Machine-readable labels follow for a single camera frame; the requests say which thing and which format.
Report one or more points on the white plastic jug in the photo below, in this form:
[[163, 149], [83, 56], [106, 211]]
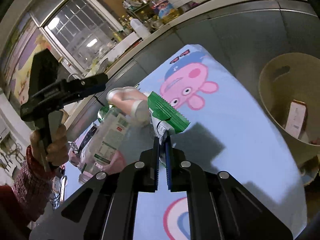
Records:
[[140, 29]]

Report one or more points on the cooking oil bottle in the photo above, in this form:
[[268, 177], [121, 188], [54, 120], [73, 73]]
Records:
[[164, 10]]

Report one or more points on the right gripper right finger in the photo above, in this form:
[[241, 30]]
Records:
[[219, 206]]

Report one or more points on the clear plastic bottle green cap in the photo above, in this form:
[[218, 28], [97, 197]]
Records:
[[101, 153]]

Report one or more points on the person left hand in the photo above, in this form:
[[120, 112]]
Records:
[[57, 150]]

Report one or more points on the Peppa Pig blue tablecloth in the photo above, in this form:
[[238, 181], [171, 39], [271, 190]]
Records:
[[228, 131]]

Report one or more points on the red sleeve forearm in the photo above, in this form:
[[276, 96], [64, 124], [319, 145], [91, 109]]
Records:
[[27, 198]]

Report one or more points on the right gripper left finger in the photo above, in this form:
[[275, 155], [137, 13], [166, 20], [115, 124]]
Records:
[[105, 206]]

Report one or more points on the green white snack wrapper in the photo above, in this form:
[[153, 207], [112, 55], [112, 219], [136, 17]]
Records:
[[166, 120]]

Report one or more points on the beige trash bin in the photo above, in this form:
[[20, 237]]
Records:
[[293, 77]]

